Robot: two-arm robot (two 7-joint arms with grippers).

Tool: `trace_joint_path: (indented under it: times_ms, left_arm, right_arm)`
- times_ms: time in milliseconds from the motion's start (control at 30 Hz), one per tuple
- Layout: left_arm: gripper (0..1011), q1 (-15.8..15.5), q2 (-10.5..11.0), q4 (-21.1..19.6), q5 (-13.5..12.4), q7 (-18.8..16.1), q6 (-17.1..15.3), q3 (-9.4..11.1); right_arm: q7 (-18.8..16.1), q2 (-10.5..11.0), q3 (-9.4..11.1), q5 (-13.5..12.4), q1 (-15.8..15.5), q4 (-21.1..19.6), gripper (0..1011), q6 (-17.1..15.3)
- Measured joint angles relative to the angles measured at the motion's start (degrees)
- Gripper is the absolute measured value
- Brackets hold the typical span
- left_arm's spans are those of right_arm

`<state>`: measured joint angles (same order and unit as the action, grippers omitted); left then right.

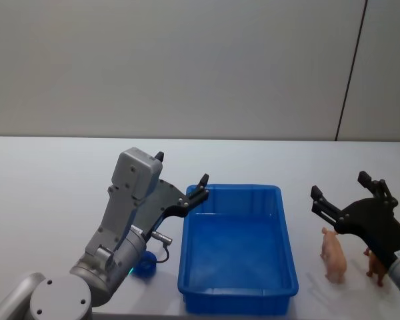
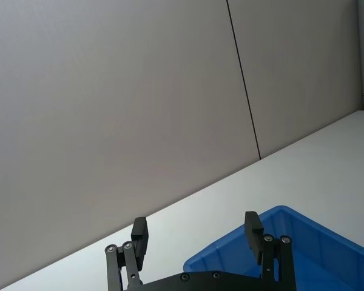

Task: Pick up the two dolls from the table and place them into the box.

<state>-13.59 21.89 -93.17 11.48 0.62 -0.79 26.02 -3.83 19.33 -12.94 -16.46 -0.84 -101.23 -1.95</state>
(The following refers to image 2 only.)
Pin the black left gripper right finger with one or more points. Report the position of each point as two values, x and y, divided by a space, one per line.
252 236

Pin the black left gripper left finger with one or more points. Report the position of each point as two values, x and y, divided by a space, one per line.
139 242

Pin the blue plastic bin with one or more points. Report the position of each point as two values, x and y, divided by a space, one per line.
321 257

